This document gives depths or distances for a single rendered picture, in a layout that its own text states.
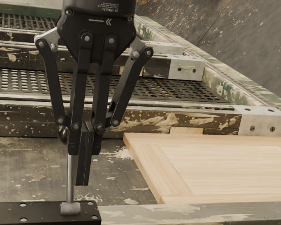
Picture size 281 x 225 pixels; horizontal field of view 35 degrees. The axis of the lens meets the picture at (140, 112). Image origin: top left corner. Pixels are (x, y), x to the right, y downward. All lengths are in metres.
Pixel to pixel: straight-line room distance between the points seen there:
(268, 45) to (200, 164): 2.26
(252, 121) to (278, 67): 1.81
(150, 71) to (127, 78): 0.98
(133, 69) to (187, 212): 0.27
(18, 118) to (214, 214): 0.44
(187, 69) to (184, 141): 0.58
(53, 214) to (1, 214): 0.06
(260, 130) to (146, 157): 0.34
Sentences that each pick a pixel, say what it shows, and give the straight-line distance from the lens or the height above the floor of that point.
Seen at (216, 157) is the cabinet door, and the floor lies 1.09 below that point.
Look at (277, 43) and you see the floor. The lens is 3.04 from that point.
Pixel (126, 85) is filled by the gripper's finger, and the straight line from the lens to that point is 0.49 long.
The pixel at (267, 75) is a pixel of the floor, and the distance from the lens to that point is 2.88.
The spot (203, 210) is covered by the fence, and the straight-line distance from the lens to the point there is 0.68.
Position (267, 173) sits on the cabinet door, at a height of 1.02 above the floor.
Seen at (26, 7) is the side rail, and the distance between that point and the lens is 2.37.
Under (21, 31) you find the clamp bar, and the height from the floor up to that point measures 1.42.
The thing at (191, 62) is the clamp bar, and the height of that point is 0.96.
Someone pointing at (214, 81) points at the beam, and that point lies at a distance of 1.46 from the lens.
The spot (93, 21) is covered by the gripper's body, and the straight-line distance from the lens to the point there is 0.46.
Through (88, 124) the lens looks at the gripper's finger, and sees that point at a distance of 0.51.
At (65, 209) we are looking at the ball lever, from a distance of 0.60.
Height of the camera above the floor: 1.64
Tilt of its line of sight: 26 degrees down
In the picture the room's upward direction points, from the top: 52 degrees counter-clockwise
